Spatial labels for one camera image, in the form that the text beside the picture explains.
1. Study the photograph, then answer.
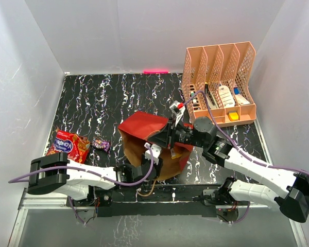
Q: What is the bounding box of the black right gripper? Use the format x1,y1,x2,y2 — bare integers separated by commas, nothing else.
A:
147,116,207,149

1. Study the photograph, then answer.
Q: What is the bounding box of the red brown paper bag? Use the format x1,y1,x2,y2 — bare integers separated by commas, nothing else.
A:
118,111,193,181

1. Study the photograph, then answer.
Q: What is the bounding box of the purple M&M's pack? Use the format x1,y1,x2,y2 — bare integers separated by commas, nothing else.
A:
92,138,111,152

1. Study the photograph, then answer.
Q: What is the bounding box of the red candy bag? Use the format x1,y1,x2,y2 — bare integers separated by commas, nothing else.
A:
46,130,90,164

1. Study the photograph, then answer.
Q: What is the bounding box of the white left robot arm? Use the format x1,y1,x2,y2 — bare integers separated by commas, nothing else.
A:
27,151,163,205

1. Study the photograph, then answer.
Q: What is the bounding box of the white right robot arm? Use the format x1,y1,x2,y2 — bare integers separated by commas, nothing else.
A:
148,117,309,223

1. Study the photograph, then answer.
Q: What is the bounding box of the yellow M&M's pack lower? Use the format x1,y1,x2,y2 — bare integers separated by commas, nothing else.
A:
170,149,182,160

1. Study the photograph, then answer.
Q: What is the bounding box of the yellow sticky note block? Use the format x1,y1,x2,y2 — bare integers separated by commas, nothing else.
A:
228,111,239,121

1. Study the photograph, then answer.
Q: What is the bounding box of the white label card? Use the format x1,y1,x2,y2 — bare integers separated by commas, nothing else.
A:
218,85,235,108

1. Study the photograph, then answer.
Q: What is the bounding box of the pink tape strip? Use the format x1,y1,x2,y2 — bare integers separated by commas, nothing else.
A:
143,69,169,74

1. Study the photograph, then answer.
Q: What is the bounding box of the peach plastic file organizer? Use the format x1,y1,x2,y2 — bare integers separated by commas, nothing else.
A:
181,42,256,127

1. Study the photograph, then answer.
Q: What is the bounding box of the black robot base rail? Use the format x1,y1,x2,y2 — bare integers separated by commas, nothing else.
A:
66,184,250,219

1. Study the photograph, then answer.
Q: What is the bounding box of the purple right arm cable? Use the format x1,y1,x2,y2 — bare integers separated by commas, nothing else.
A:
182,90,309,224

